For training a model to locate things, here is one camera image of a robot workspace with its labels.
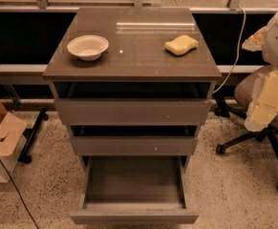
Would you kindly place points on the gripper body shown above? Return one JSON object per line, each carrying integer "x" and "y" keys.
{"x": 264, "y": 106}

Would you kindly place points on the yellow sponge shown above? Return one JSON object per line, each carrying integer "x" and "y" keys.
{"x": 181, "y": 45}

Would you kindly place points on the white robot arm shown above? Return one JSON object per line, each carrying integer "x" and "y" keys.
{"x": 263, "y": 107}

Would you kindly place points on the grey drawer cabinet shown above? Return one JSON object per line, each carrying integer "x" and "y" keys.
{"x": 136, "y": 50}

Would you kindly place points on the bottom grey open drawer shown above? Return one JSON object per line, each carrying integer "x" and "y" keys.
{"x": 134, "y": 189}

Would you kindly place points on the middle grey drawer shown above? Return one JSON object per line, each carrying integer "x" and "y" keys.
{"x": 134, "y": 140}

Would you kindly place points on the top grey drawer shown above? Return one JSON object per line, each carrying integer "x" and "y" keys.
{"x": 132, "y": 103}

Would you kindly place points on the brown office chair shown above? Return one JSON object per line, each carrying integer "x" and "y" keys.
{"x": 243, "y": 97}

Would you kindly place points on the white paper bowl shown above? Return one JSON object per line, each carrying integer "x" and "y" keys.
{"x": 88, "y": 47}

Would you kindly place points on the black table leg base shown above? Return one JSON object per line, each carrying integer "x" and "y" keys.
{"x": 29, "y": 134}

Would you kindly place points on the open cardboard box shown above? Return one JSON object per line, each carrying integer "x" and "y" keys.
{"x": 11, "y": 141}

